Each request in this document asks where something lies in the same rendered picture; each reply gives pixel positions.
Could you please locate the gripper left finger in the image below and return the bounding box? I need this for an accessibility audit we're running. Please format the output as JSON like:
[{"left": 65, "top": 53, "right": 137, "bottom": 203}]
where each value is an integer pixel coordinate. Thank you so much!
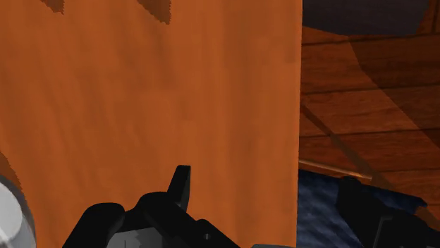
[{"left": 61, "top": 164, "right": 240, "bottom": 248}]

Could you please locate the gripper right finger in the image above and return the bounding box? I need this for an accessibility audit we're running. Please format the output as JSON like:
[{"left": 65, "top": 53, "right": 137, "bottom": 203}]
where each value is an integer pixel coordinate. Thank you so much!
[{"left": 336, "top": 176, "right": 440, "bottom": 248}]

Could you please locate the dark blue patterned block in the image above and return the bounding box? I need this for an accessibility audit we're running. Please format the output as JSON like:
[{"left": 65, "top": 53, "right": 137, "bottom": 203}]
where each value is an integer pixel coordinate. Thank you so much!
[{"left": 296, "top": 168, "right": 429, "bottom": 248}]

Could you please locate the orange wooden table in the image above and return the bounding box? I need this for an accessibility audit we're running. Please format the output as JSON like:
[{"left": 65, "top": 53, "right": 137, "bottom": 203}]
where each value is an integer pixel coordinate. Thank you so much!
[{"left": 0, "top": 0, "right": 303, "bottom": 248}]

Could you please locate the white grey round dish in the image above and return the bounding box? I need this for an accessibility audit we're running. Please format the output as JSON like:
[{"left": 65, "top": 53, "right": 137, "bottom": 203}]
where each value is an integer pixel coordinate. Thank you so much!
[{"left": 0, "top": 173, "right": 37, "bottom": 248}]

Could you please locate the dark grey rounded object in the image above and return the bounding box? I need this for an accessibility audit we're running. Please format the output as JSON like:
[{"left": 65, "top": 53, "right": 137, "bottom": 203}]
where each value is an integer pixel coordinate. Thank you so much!
[{"left": 302, "top": 0, "right": 431, "bottom": 37}]

